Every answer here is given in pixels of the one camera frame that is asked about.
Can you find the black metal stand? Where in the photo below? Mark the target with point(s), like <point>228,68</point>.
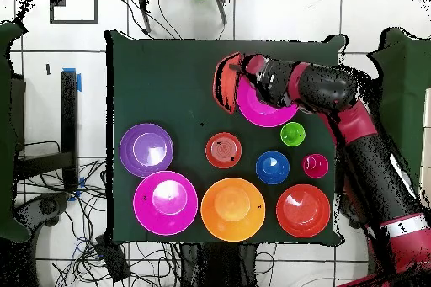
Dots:
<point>69,115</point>

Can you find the black rounded floor base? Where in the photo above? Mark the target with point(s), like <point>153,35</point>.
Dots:
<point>47,206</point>
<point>353,209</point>

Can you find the large orange bowl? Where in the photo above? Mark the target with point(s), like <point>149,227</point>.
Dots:
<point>233,209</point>

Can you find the large pink bowl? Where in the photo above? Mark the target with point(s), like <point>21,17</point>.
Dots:
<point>259,112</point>
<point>165,203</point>

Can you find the stack of white boxes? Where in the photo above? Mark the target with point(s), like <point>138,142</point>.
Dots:
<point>426,149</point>

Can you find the purple bowl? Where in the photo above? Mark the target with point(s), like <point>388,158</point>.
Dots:
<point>146,150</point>

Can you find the medium red-orange bowl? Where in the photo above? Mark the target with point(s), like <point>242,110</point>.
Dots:
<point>303,211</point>
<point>232,80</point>

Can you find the small red-orange bowl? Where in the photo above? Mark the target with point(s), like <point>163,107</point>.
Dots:
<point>223,150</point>

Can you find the green cup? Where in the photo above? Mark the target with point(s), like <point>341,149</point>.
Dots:
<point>293,134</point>

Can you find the green cloth side table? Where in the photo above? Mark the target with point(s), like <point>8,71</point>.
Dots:
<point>404,98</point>
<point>5,132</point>

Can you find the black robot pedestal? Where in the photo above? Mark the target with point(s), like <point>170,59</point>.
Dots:
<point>219,266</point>

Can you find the small blue bowl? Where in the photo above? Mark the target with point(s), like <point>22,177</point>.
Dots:
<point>272,167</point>

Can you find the crimson cup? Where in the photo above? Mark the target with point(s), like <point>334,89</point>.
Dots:
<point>315,165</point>

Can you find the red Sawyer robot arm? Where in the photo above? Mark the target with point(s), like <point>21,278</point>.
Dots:
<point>323,88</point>

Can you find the black power box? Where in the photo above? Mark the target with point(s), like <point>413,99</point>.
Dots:
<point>112,260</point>

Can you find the dark green tablecloth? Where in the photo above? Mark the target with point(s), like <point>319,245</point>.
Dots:
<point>161,81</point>

